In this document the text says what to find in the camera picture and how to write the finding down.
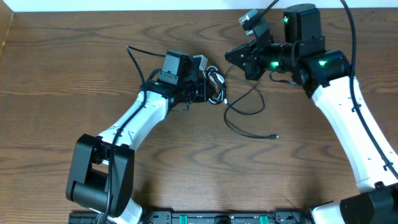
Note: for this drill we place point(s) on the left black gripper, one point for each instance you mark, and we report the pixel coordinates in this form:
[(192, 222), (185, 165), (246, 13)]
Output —
[(204, 93)]

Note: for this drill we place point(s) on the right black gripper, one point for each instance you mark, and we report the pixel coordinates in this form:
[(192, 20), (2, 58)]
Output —
[(251, 66)]

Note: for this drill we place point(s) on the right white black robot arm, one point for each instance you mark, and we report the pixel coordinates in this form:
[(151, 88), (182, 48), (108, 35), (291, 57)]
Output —
[(328, 79)]

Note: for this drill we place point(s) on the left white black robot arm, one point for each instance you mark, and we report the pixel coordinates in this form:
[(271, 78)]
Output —
[(102, 170)]

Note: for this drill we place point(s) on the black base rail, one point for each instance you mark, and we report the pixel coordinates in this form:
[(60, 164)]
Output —
[(278, 216)]

